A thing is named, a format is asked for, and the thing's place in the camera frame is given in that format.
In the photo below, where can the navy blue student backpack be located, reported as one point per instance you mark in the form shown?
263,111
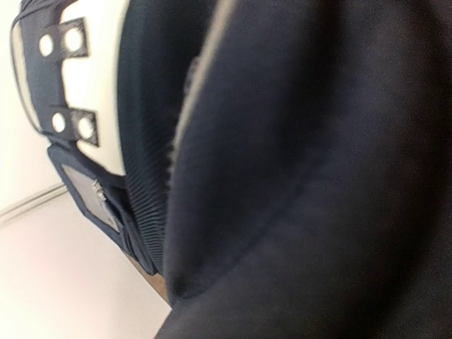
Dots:
284,165

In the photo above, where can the left aluminium corner post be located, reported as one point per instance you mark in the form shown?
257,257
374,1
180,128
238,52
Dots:
19,209

